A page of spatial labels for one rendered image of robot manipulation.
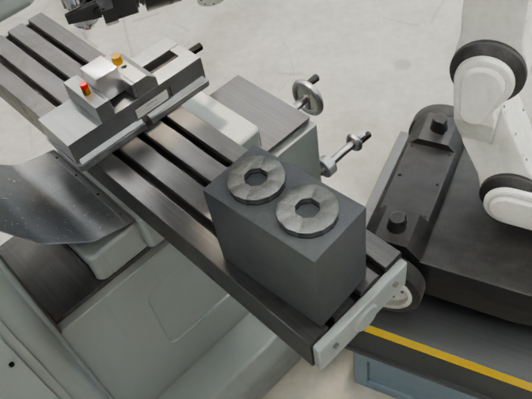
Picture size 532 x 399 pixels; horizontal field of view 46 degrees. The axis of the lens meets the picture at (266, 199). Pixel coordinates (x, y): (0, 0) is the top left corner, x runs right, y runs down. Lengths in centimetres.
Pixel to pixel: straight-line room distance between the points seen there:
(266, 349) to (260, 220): 98
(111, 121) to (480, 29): 73
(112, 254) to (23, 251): 26
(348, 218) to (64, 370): 74
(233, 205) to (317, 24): 232
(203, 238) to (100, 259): 28
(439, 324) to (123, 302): 77
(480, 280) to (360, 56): 167
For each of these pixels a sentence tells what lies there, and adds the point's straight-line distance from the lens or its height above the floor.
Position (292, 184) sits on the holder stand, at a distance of 93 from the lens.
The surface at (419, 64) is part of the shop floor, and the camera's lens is 292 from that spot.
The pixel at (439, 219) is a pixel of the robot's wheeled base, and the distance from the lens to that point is 160.
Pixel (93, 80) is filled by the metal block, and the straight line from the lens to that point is 130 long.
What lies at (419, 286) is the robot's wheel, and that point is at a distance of 152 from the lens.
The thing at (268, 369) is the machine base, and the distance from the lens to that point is 187.
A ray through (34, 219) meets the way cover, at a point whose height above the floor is 95.
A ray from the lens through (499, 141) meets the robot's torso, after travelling 141.
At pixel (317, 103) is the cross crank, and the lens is 176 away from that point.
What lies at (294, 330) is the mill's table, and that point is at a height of 94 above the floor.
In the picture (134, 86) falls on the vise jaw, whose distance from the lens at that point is 131.
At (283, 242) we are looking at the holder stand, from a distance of 87.
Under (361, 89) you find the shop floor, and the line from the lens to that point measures 279.
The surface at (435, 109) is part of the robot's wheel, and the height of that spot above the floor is 59.
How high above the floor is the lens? 183
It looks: 50 degrees down
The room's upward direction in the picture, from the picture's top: 11 degrees counter-clockwise
